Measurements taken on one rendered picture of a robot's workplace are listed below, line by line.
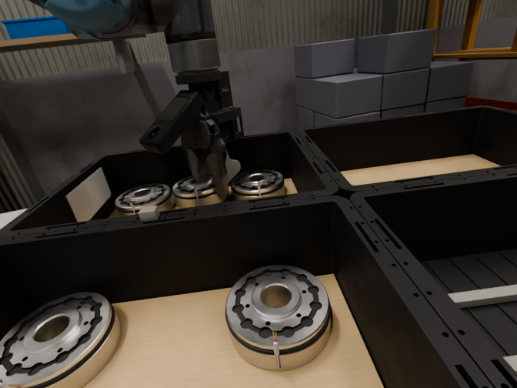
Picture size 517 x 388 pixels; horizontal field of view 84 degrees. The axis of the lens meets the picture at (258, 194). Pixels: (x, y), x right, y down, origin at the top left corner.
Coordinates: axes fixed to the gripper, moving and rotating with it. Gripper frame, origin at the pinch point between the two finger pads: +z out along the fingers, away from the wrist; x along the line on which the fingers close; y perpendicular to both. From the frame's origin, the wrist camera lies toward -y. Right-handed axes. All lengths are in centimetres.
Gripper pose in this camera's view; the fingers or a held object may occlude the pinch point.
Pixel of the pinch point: (210, 191)
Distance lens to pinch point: 53.3
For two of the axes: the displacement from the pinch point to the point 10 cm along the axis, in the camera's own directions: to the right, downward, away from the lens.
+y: 6.2, -4.1, 6.7
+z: 1.1, 8.9, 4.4
